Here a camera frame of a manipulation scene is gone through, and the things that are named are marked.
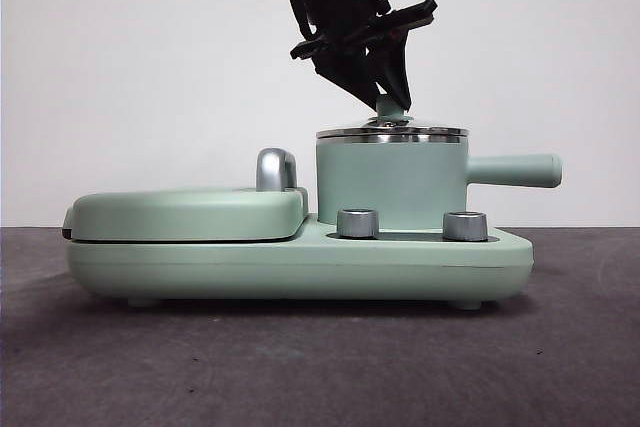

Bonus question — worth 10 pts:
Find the mint green grill cover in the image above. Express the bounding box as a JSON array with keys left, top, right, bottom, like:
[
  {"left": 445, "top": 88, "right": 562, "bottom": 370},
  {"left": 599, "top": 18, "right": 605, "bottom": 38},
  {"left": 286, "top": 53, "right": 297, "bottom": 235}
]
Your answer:
[{"left": 62, "top": 187, "right": 309, "bottom": 243}]

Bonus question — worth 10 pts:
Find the mint green pot with handle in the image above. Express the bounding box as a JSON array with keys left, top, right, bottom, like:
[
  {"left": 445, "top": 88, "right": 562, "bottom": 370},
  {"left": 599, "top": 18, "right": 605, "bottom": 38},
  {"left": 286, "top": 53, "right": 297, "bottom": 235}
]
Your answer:
[{"left": 314, "top": 134, "right": 564, "bottom": 226}]

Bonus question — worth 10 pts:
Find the glass pot lid green knob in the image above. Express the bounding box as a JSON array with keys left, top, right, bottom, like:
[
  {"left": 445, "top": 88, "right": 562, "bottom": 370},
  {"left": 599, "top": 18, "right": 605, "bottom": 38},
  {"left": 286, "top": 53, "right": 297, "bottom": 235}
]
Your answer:
[{"left": 316, "top": 94, "right": 466, "bottom": 141}]

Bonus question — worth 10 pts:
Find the silver control knob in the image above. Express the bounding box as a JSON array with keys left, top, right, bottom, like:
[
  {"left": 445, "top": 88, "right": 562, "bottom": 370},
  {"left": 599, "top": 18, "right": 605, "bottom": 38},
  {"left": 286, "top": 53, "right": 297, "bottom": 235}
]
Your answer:
[
  {"left": 442, "top": 210, "right": 488, "bottom": 242},
  {"left": 336, "top": 208, "right": 379, "bottom": 238}
]

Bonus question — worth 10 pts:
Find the mint green breakfast machine base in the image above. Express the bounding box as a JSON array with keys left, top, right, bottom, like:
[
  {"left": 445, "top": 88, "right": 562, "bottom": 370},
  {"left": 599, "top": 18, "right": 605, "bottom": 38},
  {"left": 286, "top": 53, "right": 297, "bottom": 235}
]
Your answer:
[{"left": 64, "top": 211, "right": 535, "bottom": 310}]

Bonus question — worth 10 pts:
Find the chrome grill cover handle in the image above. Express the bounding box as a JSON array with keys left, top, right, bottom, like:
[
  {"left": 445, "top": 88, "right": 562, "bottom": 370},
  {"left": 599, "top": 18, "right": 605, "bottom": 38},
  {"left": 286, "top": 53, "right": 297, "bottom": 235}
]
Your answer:
[{"left": 255, "top": 147, "right": 299, "bottom": 193}]

